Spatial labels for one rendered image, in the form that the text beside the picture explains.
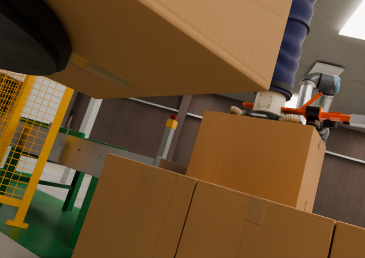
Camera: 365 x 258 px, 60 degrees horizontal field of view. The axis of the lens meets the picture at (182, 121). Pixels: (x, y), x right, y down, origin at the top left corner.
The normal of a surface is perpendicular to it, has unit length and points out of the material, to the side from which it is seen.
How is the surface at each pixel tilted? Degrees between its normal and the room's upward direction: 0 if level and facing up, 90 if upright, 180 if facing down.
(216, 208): 90
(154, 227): 90
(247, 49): 90
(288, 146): 90
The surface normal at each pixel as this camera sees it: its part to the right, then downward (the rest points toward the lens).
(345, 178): -0.11, -0.22
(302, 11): 0.18, 0.07
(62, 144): -0.47, -0.31
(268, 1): 0.62, 0.04
